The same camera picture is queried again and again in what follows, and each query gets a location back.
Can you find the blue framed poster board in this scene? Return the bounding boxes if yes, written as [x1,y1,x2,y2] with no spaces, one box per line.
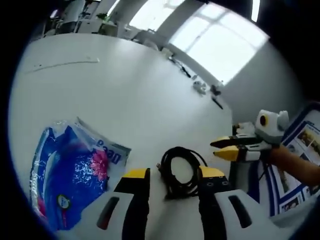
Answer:
[259,101,320,217]

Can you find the small black tool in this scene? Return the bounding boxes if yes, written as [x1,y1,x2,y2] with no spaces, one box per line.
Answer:
[209,84,225,110]

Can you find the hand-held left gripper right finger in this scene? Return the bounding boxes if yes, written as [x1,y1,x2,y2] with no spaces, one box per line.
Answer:
[198,166,279,240]

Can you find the black cable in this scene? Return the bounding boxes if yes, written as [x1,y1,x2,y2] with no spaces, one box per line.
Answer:
[155,146,209,200]

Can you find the small white parts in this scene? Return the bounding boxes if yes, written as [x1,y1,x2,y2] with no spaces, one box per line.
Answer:
[191,80,208,96]

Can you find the blue tissue packet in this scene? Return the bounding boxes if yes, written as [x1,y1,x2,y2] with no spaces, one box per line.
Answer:
[29,120,110,233]

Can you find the green potted plant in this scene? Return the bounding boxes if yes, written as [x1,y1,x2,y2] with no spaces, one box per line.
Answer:
[96,12,111,23]

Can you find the ceiling light strip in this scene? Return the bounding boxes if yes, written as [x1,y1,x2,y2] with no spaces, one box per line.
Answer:
[250,0,261,23]

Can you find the large window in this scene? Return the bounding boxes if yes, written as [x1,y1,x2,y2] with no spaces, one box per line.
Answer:
[128,0,186,34]
[169,3,271,85]

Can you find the thin black cord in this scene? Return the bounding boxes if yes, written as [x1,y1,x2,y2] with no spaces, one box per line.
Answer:
[169,55,193,79]

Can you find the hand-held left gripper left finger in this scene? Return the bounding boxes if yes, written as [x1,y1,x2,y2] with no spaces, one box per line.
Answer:
[72,167,151,240]

